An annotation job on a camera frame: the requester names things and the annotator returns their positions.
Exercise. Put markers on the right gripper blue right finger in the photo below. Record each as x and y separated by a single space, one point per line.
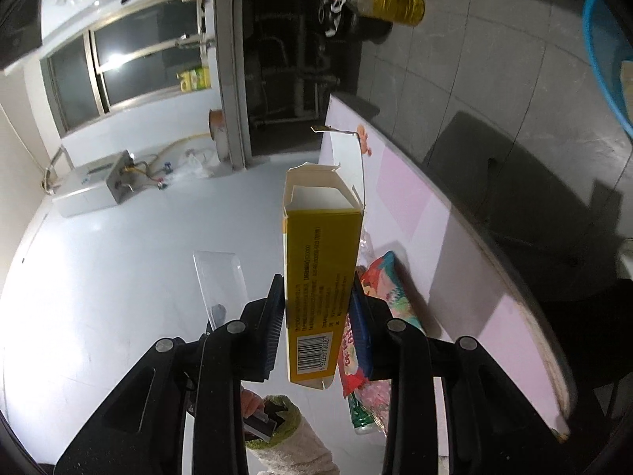
360 330

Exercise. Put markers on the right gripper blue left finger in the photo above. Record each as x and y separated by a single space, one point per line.
272 320

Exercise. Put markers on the clear plastic food container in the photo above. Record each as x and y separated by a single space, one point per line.
222 286

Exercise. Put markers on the yellow cardboard box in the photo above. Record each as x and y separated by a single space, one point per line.
323 211

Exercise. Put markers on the white fuzzy sleeve forearm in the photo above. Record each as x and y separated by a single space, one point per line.
294 447

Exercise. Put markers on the blue plastic trash basket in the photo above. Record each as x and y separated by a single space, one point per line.
610 56

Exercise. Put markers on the person's left hand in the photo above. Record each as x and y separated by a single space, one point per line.
250 403

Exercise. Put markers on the red snack bag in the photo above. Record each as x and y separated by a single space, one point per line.
386 300

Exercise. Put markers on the green white snack packet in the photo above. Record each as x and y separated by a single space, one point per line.
369 407

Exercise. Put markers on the white water heater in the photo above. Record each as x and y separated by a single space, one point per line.
97 185

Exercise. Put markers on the yellow green detergent jug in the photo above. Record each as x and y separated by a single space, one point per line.
195 79

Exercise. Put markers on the cooking oil bottle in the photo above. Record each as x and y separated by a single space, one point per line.
403 12

